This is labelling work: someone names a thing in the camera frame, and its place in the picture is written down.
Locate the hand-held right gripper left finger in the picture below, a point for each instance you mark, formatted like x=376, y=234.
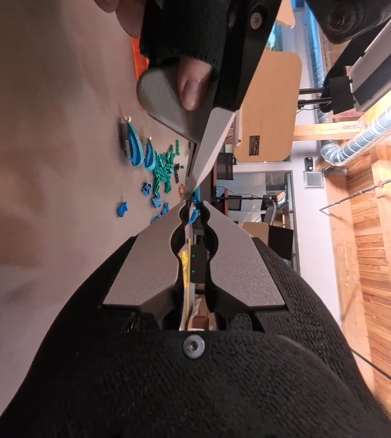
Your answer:
x=144, y=270

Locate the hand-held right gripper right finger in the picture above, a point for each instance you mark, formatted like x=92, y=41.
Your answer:
x=243, y=270

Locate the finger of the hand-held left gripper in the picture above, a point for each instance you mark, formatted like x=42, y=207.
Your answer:
x=212, y=143

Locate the small blue white lego build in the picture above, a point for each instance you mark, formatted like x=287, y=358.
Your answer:
x=195, y=195

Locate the pile of teal lego pieces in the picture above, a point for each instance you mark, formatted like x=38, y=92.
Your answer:
x=163, y=171

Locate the small blue arched lego build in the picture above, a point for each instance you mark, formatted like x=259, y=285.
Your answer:
x=149, y=157

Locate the pile of blue lego pieces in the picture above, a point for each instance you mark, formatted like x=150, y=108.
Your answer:
x=122, y=209

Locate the cardboard lego box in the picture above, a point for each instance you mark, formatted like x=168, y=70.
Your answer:
x=200, y=321

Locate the large blue arched lego build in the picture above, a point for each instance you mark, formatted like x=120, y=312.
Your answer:
x=133, y=147

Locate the person's left hand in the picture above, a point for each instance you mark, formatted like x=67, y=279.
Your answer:
x=188, y=34

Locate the dark monitor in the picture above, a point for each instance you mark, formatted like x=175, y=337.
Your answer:
x=224, y=166

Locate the black box with green lights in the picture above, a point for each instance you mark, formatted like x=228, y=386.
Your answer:
x=200, y=263

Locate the wooden panel with dark label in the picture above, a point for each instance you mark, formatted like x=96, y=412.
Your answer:
x=270, y=102

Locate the orange plastic object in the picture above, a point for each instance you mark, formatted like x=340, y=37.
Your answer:
x=139, y=58

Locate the metal conduit pipe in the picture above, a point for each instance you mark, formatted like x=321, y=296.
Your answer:
x=369, y=190

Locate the bluish spiral air duct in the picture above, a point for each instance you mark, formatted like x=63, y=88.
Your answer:
x=315, y=51

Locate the black wall speaker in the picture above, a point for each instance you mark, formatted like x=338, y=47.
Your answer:
x=308, y=164

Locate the white wall vent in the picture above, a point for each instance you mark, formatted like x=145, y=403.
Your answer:
x=313, y=179

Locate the grey panel on black mount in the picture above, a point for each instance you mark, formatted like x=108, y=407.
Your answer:
x=380, y=65

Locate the silver spiral air duct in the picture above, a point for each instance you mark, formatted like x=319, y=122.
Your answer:
x=369, y=133

